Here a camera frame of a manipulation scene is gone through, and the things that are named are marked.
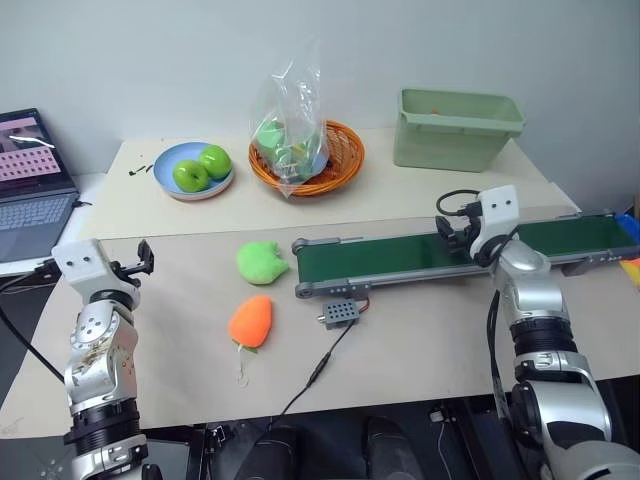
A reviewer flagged green apple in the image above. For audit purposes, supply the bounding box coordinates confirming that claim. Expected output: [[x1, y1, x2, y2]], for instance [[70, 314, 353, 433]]
[[172, 159, 209, 192], [198, 144, 233, 180]]

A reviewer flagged black power cable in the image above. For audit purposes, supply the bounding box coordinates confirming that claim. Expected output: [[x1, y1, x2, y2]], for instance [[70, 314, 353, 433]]
[[249, 295, 374, 446]]

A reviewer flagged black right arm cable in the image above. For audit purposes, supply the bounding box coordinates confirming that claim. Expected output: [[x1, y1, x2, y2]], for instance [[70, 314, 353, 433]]
[[436, 189, 482, 218]]

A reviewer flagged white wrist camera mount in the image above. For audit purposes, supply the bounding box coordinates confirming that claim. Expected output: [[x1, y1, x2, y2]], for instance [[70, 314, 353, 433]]
[[51, 238, 110, 302], [471, 184, 519, 257]]

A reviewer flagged light blue plate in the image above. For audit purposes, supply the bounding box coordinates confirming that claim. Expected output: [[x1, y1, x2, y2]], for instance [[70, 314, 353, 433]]
[[152, 142, 236, 203]]

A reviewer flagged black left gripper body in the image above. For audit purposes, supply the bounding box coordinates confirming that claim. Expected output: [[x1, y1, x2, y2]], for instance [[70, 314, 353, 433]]
[[105, 259, 142, 290]]

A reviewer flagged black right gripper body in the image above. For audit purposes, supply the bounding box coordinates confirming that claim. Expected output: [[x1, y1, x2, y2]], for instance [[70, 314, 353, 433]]
[[459, 200, 485, 254]]

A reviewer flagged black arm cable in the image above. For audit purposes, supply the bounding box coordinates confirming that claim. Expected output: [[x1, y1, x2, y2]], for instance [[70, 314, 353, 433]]
[[436, 189, 482, 218], [0, 259, 67, 387]]

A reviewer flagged dark rounded shape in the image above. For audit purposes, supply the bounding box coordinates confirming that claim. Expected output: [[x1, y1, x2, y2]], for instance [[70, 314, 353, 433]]
[[360, 416, 426, 480], [234, 424, 304, 480]]

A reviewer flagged green conveyor belt grey frame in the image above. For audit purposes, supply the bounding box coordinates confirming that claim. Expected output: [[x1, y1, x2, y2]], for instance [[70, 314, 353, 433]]
[[291, 211, 640, 301]]

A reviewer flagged grey control box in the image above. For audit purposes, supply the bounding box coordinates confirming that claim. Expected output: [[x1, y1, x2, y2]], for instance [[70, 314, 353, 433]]
[[314, 299, 365, 331]]

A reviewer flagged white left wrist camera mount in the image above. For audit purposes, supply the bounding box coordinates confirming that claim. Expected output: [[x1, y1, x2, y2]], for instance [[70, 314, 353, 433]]
[[51, 238, 110, 302]]

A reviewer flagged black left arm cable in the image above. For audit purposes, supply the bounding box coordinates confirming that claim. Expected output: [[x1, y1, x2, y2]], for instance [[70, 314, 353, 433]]
[[0, 259, 67, 387]]

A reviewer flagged green plush toy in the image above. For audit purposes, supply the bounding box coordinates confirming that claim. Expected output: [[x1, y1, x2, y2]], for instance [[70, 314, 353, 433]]
[[235, 240, 291, 287]]

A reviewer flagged light green plastic bin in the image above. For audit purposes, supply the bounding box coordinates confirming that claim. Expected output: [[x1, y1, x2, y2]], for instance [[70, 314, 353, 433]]
[[392, 88, 528, 174]]

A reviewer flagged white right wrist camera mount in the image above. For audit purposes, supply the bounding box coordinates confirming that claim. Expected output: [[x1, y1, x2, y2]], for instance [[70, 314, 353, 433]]
[[471, 184, 519, 257]]

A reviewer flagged yellow and blue object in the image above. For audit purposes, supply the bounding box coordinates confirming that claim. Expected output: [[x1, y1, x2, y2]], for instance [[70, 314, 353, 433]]
[[613, 211, 640, 289]]

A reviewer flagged orange woven basket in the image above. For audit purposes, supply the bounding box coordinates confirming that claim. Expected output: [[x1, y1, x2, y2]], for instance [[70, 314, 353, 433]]
[[248, 119, 367, 198]]

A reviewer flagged grey laptop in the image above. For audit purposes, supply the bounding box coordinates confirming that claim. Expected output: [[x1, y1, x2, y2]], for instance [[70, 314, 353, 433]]
[[0, 107, 81, 265]]

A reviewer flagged orange plush carrot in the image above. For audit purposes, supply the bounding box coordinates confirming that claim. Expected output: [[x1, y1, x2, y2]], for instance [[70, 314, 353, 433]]
[[227, 294, 275, 355]]

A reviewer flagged clear plastic bag with toys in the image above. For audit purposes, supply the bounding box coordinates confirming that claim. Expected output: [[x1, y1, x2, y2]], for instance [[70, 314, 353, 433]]
[[248, 35, 331, 202]]

